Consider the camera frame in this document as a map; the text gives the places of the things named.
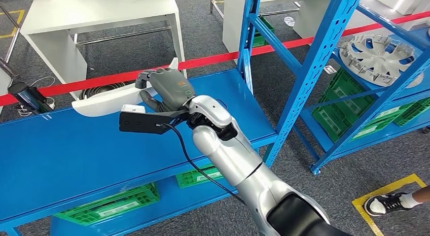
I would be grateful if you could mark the clear plastic wrapper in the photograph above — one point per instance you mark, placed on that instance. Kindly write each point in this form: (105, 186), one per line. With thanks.
(289, 21)

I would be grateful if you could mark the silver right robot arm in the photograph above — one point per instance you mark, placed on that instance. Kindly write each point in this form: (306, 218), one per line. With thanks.
(228, 153)

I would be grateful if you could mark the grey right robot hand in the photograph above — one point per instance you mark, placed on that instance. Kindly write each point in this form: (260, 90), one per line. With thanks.
(171, 88)

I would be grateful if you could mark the yellow floor tape square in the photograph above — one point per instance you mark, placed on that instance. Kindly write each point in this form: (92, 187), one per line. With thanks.
(389, 186)

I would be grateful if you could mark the person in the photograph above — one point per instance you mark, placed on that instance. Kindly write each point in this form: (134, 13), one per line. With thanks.
(386, 202)

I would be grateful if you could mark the red barrier belt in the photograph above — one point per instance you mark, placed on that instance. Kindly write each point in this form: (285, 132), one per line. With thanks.
(100, 81)

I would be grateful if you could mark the grey wheel cover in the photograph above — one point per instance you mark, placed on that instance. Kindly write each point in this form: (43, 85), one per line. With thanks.
(376, 59)

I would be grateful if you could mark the blue metal shelf rack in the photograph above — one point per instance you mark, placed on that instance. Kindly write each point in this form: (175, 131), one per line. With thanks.
(84, 153)

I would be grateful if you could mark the white cabinet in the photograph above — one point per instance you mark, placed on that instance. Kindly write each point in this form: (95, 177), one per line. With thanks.
(4, 86)

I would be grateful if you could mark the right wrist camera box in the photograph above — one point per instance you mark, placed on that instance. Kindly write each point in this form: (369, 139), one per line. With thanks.
(141, 123)

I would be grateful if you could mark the grey metal frame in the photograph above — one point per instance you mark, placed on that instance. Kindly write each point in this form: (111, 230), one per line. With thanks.
(7, 67)

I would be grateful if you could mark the black barrier post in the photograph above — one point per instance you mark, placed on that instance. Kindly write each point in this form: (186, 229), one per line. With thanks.
(28, 96)

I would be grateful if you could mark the blue rack with wheel covers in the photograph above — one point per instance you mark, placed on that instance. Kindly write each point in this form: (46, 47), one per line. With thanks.
(319, 59)

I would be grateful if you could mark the black round ribbed base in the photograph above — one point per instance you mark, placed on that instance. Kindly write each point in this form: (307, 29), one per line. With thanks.
(100, 89)

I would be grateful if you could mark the white plastic car part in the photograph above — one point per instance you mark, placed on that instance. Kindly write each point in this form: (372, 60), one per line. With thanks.
(100, 105)

